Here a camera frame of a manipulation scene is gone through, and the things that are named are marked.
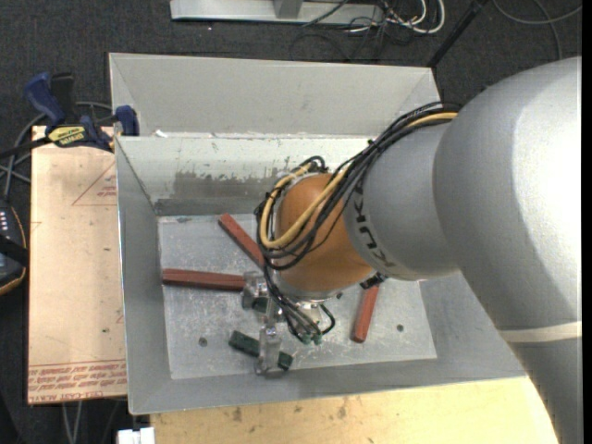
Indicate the black cylinder on white bracket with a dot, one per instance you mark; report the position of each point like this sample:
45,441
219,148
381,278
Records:
370,282

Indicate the brown cardboard board, red print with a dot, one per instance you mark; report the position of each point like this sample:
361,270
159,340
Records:
74,266

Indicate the red-brown flat block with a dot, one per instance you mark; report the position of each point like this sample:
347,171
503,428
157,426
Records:
199,279
240,238
366,315

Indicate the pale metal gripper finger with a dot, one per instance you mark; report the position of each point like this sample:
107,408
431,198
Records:
253,289
269,352

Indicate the dark green flat block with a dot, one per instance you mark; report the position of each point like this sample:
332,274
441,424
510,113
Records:
245,343

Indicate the grey metal bin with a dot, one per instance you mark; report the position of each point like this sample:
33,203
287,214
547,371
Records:
222,104

